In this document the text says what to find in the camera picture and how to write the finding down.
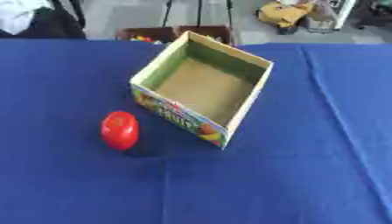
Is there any person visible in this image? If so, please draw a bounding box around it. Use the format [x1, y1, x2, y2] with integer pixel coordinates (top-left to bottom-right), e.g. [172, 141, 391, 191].
[0, 0, 89, 40]

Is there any white frame stand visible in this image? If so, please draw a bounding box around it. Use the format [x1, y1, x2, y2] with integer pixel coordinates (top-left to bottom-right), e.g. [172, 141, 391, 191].
[329, 0, 359, 31]

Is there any brown cardboard box with toys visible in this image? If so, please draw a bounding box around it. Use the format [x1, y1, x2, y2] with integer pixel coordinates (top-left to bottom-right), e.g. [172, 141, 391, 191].
[115, 24, 236, 46]

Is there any black tripod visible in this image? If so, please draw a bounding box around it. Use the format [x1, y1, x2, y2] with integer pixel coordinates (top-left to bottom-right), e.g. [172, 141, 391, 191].
[160, 0, 236, 29]

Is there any yellow bag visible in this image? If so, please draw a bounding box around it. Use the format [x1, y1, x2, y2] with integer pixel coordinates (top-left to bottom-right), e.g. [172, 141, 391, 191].
[255, 1, 316, 30]

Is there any red toy tomato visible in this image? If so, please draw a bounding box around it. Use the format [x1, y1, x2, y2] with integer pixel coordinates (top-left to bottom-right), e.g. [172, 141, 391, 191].
[99, 110, 141, 151]

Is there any open tan cardboard box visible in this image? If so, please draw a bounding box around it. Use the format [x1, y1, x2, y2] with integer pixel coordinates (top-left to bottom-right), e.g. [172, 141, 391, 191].
[129, 30, 276, 151]

